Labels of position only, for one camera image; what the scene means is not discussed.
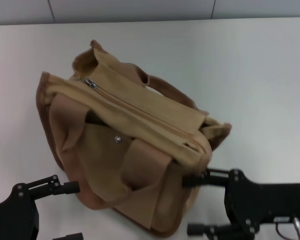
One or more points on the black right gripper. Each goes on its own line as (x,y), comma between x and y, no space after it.
(270,202)

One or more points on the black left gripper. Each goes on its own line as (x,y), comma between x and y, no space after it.
(12,217)

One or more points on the khaki canvas food bag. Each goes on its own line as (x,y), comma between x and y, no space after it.
(140,112)

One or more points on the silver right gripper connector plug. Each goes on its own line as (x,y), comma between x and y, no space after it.
(298,228)

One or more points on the silver zipper pull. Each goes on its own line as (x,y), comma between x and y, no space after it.
(90,83)

